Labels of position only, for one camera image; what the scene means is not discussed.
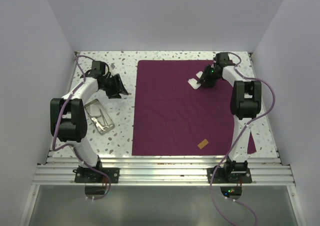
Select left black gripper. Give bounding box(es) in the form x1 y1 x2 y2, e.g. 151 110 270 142
100 73 128 99

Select white gauze pad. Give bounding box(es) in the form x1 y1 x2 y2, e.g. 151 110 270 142
196 71 203 79
187 78 201 90

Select metal instrument tray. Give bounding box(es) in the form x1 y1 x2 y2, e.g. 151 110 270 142
84 99 115 135

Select steel hemostat clamp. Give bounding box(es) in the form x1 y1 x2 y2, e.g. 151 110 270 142
98 110 113 128

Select tan adhesive bandage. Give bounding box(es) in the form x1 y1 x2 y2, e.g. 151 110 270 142
197 139 209 149

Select steel surgical scissors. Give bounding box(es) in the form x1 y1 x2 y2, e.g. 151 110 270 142
91 117 109 132

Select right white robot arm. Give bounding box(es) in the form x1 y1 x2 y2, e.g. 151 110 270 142
196 52 262 183

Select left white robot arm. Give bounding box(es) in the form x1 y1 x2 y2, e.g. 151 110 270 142
50 60 129 183

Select purple cloth mat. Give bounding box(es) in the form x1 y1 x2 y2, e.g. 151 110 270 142
131 60 257 157

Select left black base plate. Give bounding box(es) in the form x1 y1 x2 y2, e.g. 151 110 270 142
72 167 120 184

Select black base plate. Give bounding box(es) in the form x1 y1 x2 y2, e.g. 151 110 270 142
206 166 253 184
72 167 120 184

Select aluminium rail frame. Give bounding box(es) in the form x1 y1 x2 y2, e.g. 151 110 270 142
20 51 306 226

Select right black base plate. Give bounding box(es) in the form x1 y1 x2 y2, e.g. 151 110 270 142
206 166 253 184

